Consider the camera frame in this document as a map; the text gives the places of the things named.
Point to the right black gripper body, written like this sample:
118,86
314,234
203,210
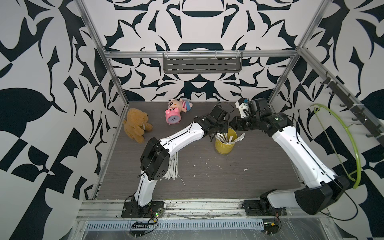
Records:
246,123

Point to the black wall hook rail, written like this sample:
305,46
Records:
363,116

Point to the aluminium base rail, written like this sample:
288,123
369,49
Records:
178,209

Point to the grey slotted wall shelf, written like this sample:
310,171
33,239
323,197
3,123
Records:
202,62

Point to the green plastic hanger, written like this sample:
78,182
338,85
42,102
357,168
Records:
337,141

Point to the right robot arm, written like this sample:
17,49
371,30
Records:
322,187

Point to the white cable duct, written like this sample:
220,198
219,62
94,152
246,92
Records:
175,225

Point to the pink alarm clock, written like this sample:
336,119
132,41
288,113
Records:
172,116

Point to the brown teddy bear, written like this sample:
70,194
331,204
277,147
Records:
136,124

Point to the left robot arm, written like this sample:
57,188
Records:
157,154

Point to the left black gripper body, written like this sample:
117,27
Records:
221,128

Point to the yellow plastic cup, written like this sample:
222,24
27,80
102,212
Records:
225,148

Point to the bundle of wrapped straws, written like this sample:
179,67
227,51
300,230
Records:
229,140

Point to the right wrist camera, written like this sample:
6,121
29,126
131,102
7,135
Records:
243,106

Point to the white straw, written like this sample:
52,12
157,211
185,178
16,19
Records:
173,157
169,173
176,165

